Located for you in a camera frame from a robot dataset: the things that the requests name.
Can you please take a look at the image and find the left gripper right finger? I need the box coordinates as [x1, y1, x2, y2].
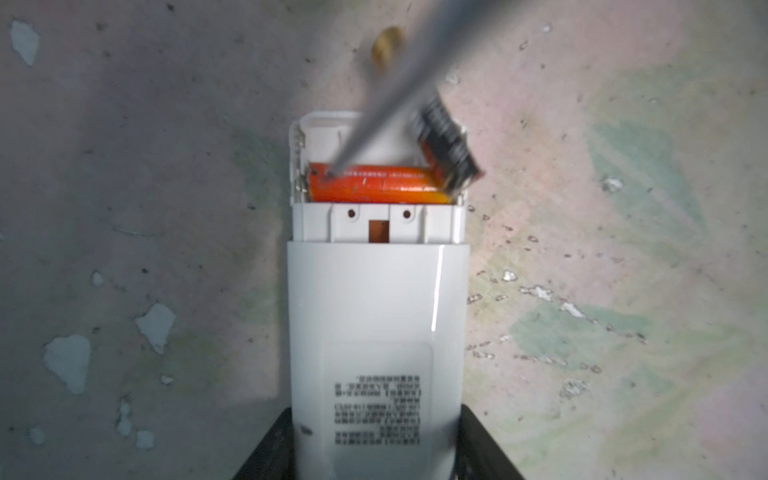
[455, 404, 524, 480]

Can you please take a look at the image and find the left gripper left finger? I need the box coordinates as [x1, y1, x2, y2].
[232, 407, 296, 480]

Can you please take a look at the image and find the orange AAA battery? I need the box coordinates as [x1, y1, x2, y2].
[306, 162, 452, 205]

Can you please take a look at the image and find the black red AAA battery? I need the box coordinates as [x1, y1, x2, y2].
[409, 89, 484, 197]

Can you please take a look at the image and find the orange black screwdriver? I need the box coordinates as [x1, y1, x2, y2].
[327, 0, 519, 177]

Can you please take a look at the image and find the white remote control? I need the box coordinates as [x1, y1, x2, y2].
[287, 111, 470, 479]

